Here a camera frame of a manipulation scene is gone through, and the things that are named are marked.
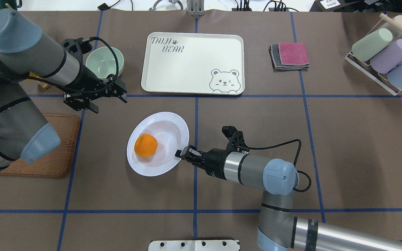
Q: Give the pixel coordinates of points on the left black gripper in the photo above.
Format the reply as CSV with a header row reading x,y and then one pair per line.
x,y
88,82

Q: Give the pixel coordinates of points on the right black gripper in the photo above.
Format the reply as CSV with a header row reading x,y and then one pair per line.
x,y
215,161

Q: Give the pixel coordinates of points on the white plate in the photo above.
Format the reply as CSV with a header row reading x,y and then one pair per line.
x,y
172,134

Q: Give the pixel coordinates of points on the orange fruit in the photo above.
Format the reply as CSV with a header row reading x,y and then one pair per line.
x,y
146,145

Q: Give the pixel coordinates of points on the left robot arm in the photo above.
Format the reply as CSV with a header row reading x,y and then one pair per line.
x,y
26,52

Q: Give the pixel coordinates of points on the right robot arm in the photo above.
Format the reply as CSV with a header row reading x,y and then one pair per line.
x,y
278,228

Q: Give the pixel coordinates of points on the cream bear tray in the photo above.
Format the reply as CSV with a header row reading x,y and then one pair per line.
x,y
195,63

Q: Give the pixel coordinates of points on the green bowl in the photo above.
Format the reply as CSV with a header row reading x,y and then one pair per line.
x,y
101,62

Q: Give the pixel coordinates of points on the yellow cup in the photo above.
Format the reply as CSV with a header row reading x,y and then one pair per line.
x,y
33,77

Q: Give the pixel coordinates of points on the small black pad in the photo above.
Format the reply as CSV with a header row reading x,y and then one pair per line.
x,y
103,7

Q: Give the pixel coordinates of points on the dark green cup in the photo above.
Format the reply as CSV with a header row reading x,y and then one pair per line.
x,y
11,4

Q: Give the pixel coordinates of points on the pink and grey cloths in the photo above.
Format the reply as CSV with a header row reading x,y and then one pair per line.
x,y
289,56

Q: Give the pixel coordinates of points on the green tumbler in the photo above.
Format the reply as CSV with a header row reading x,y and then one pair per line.
x,y
371,44

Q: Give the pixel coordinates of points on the purple tumbler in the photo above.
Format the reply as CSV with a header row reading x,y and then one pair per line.
x,y
388,58

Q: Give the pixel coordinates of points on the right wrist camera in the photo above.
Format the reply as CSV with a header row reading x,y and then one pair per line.
x,y
236,141

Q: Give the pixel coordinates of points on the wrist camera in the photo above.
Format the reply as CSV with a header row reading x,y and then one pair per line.
x,y
236,141
77,47

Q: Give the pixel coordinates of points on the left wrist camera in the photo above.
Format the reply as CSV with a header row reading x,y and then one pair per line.
x,y
77,47

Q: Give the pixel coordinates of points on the aluminium frame post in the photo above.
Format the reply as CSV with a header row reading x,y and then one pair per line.
x,y
195,7

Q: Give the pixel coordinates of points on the white wire cup rack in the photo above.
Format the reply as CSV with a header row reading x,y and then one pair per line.
x,y
384,22

